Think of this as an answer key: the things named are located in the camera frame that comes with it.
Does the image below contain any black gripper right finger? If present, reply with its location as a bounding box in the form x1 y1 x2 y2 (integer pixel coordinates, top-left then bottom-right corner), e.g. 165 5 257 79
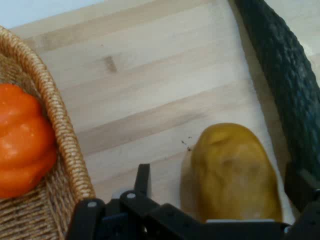
284 161 320 240

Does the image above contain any dark green cucumber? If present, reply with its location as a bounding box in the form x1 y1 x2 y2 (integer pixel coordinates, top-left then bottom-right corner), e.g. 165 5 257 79
233 0 320 181

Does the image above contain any woven wicker basket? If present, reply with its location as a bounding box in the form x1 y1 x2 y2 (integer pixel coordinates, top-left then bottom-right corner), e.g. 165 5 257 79
0 24 97 240

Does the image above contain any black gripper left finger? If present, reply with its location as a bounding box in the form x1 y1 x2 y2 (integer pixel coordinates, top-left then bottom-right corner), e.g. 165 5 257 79
65 163 206 240

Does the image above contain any yellow-brown potato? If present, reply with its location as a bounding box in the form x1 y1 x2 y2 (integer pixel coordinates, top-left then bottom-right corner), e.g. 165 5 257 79
180 122 283 223

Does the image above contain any red-orange bell pepper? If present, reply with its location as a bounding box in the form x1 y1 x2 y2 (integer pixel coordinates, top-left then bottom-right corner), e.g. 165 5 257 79
0 83 58 200

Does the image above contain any wooden cutting board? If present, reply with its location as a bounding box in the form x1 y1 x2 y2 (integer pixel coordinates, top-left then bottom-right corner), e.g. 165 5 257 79
9 0 320 226

